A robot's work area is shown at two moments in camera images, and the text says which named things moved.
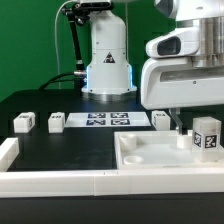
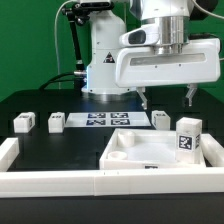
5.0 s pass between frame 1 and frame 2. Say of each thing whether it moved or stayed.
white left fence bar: stayed
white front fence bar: stayed
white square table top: moved
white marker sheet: stayed
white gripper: moved
